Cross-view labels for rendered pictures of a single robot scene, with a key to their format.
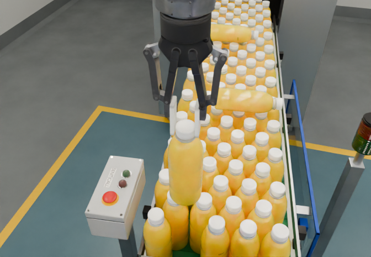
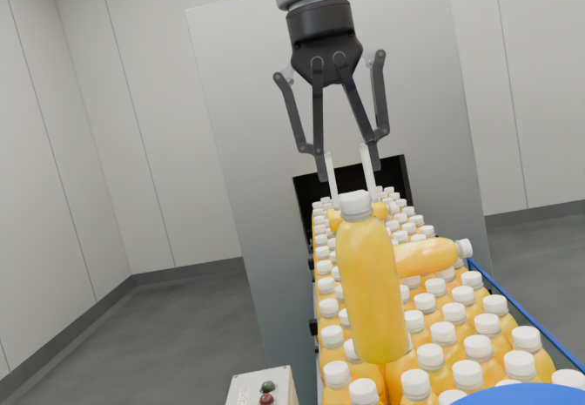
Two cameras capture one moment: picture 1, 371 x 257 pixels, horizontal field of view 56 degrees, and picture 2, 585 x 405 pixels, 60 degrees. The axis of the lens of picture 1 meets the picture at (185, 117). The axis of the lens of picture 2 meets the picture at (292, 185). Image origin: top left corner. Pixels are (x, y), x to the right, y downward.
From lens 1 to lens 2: 34 cm
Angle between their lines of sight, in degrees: 31
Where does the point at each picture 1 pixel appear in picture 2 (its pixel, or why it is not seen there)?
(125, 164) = (262, 378)
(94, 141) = not seen: outside the picture
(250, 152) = (455, 309)
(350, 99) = (558, 319)
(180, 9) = not seen: outside the picture
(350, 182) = not seen: outside the picture
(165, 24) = (298, 16)
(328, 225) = not seen: outside the picture
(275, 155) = (496, 302)
